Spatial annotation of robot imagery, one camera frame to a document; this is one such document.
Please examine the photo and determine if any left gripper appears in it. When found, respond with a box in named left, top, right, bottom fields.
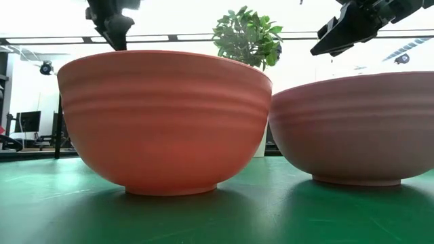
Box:
left=84, top=0, right=142, bottom=52

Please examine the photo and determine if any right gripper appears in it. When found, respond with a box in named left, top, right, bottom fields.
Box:
left=309, top=0, right=399, bottom=58

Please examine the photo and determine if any large orange bowl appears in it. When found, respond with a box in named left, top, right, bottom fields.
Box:
left=56, top=50, right=274, bottom=197

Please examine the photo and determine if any large pink bowl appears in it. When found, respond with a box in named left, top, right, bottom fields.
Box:
left=269, top=70, right=434, bottom=188

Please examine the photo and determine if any black ceiling spotlight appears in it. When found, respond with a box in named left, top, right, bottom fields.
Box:
left=39, top=60, right=54, bottom=77
left=393, top=53, right=411, bottom=66

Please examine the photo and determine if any black ceiling track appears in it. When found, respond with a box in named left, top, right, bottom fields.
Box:
left=0, top=29, right=434, bottom=47

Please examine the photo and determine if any potted green plant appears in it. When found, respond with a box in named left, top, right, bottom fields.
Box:
left=212, top=5, right=284, bottom=159

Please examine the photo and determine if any black computer monitor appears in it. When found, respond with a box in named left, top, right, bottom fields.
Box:
left=52, top=111, right=71, bottom=139
left=14, top=110, right=42, bottom=134

